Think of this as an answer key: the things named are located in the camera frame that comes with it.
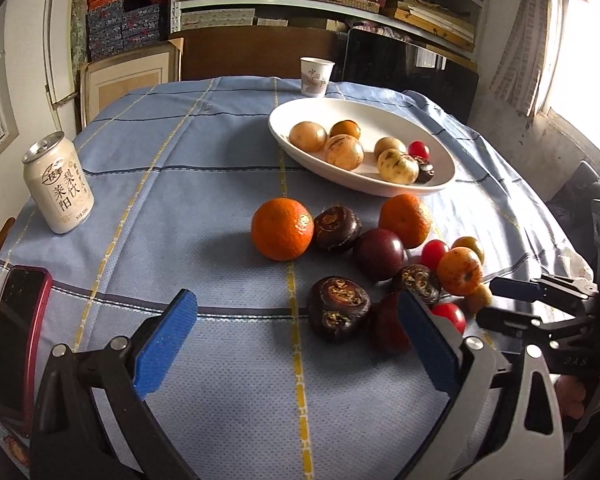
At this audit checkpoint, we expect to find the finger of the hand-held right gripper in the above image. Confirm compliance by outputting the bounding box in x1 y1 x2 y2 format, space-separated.
475 305 556 346
490 274 599 304

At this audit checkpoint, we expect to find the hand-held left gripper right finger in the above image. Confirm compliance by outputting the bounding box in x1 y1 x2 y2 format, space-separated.
397 290 566 480

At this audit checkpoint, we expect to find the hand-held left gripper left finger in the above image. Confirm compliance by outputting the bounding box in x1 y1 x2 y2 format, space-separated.
30 289 201 480

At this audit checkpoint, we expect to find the dark purple plum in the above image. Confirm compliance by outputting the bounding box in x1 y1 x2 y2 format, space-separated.
370 291 412 356
352 228 407 282

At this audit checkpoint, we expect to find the small orange tomato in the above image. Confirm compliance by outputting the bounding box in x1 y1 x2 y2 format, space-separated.
436 247 484 297

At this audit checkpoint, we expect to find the yellow-green tomato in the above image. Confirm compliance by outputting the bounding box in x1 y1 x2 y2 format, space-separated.
451 236 486 263

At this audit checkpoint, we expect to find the orange tangerine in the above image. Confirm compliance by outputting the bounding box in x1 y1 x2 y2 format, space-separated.
378 193 433 249
250 197 315 262

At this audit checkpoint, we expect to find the yellow-orange tomato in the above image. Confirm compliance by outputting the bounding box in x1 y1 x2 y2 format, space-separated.
329 119 361 140

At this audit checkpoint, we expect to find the white plate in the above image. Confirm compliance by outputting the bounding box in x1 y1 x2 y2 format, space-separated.
268 97 456 198

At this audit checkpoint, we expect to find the person's right hand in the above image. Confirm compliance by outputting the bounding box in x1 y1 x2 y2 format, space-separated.
554 374 600 433

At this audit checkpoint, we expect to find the crumpled white tissue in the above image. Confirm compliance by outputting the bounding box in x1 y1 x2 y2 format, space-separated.
560 247 595 281

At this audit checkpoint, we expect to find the black bag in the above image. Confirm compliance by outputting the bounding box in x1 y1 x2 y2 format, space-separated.
547 160 600 221

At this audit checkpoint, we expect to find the red smartphone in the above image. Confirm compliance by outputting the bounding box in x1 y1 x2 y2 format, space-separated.
0 266 54 436

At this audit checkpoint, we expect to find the blue checked tablecloth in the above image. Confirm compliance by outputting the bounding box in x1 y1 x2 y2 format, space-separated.
0 76 593 480

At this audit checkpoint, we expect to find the white beverage can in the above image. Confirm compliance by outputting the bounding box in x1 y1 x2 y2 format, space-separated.
21 131 95 235

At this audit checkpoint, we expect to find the brick patterned curtain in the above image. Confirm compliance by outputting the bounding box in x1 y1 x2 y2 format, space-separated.
495 0 556 111

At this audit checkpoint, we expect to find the black panel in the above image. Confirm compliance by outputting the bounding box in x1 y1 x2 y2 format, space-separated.
342 29 481 121

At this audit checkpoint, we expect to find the white paper cup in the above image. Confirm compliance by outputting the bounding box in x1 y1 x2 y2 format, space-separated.
300 56 336 98

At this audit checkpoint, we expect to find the brown wooden board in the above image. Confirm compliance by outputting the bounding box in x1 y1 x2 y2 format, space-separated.
180 30 351 82

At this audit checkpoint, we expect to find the white leaning strip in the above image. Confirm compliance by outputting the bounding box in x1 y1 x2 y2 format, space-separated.
42 0 76 108

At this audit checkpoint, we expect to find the stack of blue patterned boxes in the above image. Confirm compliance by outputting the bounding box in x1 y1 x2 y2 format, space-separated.
86 0 171 61

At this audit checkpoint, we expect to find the white metal shelf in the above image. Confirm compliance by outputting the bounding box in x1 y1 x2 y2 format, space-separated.
170 0 488 61

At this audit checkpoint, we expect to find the green patterned roll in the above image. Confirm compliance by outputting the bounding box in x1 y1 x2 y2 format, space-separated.
70 0 90 68

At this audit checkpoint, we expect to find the wooden picture frame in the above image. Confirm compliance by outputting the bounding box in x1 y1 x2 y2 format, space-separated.
79 42 184 128

